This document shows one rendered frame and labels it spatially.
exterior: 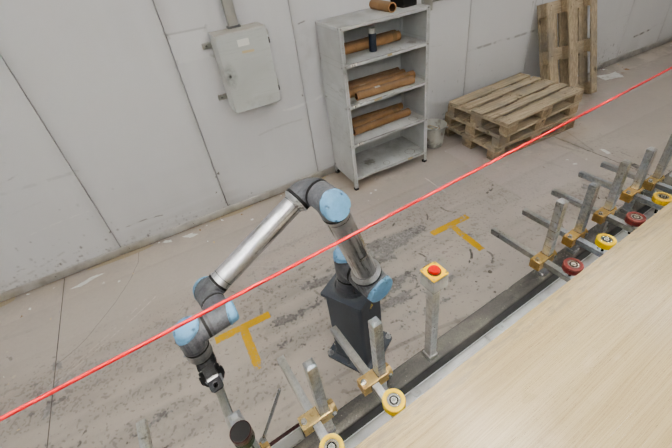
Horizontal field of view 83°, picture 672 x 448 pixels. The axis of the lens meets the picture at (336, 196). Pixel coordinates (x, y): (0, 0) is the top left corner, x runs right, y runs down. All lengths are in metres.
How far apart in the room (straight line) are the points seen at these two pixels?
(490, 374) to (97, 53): 3.05
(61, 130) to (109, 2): 0.98
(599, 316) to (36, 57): 3.47
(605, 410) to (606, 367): 0.16
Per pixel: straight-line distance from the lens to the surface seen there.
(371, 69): 3.97
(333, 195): 1.39
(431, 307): 1.50
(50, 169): 3.59
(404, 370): 1.75
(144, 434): 1.59
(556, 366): 1.63
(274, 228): 1.50
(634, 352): 1.77
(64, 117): 3.43
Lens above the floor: 2.24
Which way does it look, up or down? 36 degrees down
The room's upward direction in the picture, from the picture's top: 8 degrees counter-clockwise
